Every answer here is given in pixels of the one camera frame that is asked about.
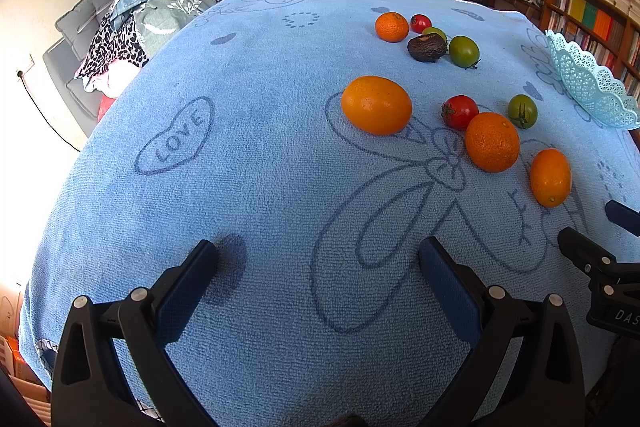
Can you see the large green tomato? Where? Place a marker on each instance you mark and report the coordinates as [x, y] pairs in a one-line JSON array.
[[464, 52]]

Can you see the pile of clothes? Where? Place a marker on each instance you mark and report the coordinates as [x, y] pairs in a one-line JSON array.
[[129, 34]]

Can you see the round textured orange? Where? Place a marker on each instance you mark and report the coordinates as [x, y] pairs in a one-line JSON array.
[[492, 142]]

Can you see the small green tomato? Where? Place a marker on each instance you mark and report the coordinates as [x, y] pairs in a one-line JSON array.
[[435, 31]]

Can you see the light blue lace basket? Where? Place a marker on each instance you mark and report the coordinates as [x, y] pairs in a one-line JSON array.
[[591, 85]]

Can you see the wooden bookshelf with books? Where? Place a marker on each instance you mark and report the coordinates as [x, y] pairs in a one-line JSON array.
[[608, 29]]

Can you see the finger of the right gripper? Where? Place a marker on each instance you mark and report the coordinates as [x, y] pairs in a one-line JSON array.
[[587, 256], [623, 216]]

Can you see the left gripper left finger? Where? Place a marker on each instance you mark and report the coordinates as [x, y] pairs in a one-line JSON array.
[[89, 386]]

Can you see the large oval orange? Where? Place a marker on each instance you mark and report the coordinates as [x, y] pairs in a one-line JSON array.
[[376, 105]]

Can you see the small mandarin orange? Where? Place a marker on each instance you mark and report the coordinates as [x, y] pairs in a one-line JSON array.
[[391, 27]]

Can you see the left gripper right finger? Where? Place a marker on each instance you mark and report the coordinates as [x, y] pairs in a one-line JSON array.
[[546, 386]]

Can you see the dark brown avocado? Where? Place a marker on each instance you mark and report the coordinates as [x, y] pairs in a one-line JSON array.
[[427, 48]]

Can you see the small red tomato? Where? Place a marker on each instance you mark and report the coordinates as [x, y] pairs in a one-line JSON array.
[[419, 22]]

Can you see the small oval orange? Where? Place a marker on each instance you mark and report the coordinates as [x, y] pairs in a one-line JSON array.
[[550, 177]]

